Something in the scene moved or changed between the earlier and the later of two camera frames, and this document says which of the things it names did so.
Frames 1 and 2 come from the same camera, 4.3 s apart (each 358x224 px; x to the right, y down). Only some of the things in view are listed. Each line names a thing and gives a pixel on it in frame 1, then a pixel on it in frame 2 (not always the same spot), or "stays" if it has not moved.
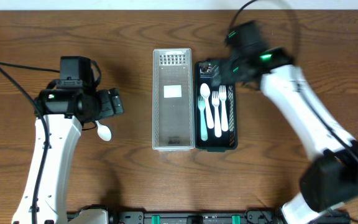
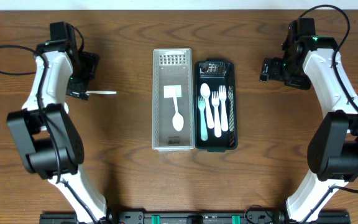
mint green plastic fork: x=201 y=106 stays
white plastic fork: x=217 y=127 stays
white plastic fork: x=222 y=96 stays
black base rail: x=254 y=216 stays
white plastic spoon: x=104 y=131 -> x=178 y=121
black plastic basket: x=209 y=71 stays
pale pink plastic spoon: x=205 y=91 stays
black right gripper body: x=217 y=73 -> x=270 y=70
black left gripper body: x=110 y=102 -> x=81 y=86
